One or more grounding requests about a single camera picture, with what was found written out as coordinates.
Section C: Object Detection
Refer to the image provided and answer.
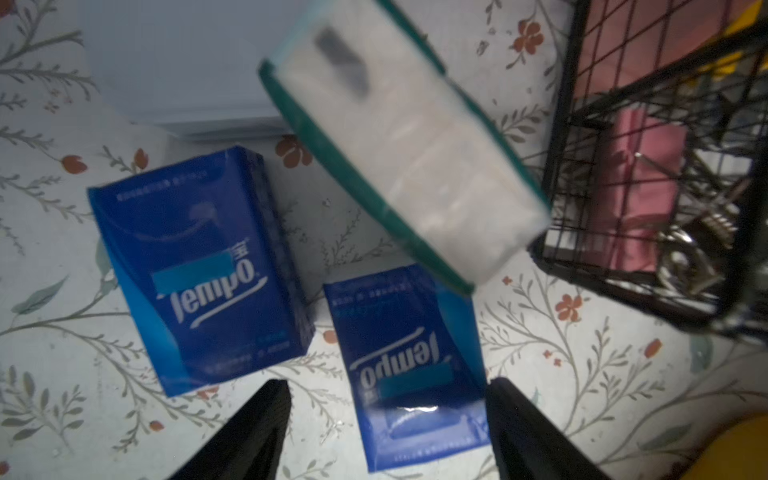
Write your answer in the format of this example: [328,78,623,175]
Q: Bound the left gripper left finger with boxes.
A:
[172,379,292,479]

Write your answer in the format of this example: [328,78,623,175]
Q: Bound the light blue pencil case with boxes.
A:
[77,0,310,141]

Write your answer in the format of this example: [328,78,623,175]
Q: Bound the teal tissue pack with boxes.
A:
[258,1,550,295]

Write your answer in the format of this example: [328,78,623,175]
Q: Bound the dark blue Tempo tissue pack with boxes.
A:
[88,146,314,397]

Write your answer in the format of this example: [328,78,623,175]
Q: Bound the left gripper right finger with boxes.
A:
[485,377,607,480]

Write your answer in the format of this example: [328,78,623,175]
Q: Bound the black wire desk organizer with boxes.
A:
[531,1,767,345]

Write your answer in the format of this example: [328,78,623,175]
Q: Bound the yellow plastic storage box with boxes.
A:
[681,416,767,480]

